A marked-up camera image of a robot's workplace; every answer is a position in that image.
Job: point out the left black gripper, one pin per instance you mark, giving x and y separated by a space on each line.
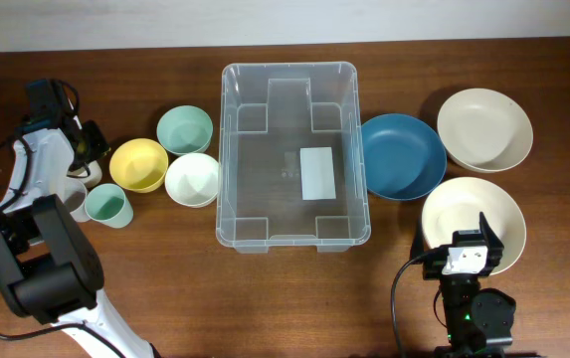
103 145

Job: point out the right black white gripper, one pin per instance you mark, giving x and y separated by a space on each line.
494 251

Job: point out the grey white cup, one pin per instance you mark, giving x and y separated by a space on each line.
74 199

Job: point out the mint green cup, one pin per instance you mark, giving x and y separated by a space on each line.
108 205

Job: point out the mint green small bowl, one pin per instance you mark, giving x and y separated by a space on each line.
185 129

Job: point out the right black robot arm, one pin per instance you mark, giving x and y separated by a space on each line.
478 320

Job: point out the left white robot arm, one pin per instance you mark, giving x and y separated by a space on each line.
49 270

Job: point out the white label in container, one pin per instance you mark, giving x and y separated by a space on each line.
317 174

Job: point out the clear plastic storage container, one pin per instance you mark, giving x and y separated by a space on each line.
269 112

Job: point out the near cream bowl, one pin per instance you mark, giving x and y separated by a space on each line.
456 205

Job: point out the cream bowl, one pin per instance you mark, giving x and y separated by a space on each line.
484 130
456 205

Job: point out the yellow small bowl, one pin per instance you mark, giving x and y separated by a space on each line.
139 165

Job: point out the blue shallow bowl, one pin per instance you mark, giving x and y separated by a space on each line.
404 157

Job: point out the white small bowl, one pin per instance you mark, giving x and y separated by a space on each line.
192 180

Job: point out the far cream bowl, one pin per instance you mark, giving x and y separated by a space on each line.
484 130

